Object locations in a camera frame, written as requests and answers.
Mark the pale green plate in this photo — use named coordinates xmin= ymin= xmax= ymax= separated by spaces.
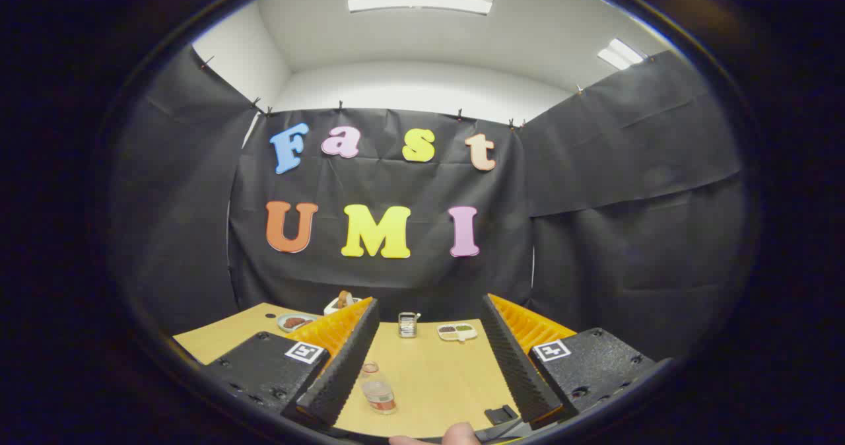
xmin=277 ymin=313 xmax=319 ymax=333

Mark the white divided condiment dish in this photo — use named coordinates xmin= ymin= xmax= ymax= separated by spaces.
xmin=437 ymin=323 xmax=478 ymax=342

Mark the wooden table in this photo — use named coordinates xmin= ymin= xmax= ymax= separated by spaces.
xmin=173 ymin=302 xmax=529 ymax=439

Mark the small ceiling light panel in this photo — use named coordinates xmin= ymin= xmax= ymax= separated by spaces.
xmin=597 ymin=38 xmax=644 ymax=71

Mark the white toaster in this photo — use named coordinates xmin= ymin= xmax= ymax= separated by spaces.
xmin=323 ymin=291 xmax=362 ymax=316

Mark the clear plastic juice bottle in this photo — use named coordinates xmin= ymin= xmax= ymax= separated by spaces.
xmin=360 ymin=360 xmax=398 ymax=415

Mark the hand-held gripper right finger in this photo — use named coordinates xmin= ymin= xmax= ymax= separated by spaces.
xmin=480 ymin=293 xmax=661 ymax=430

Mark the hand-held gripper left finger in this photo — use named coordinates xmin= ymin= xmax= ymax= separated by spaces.
xmin=201 ymin=296 xmax=380 ymax=427

